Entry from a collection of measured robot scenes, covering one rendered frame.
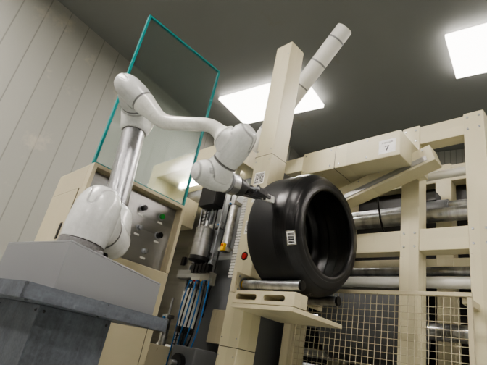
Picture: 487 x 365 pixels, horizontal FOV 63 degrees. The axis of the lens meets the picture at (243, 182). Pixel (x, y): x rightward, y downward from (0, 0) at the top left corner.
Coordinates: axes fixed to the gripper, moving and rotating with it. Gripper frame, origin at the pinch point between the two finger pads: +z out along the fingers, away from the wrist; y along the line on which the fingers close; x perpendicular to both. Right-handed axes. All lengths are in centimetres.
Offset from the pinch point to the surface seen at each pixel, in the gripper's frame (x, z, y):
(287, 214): 7.6, 3.3, -8.6
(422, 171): -29, 73, -39
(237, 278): 33.8, 8.3, 23.4
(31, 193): -42, -14, 294
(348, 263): 22, 47, -12
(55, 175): -66, 4, 296
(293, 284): 36.0, 10.8, -8.1
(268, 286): 36.8, 11.0, 6.0
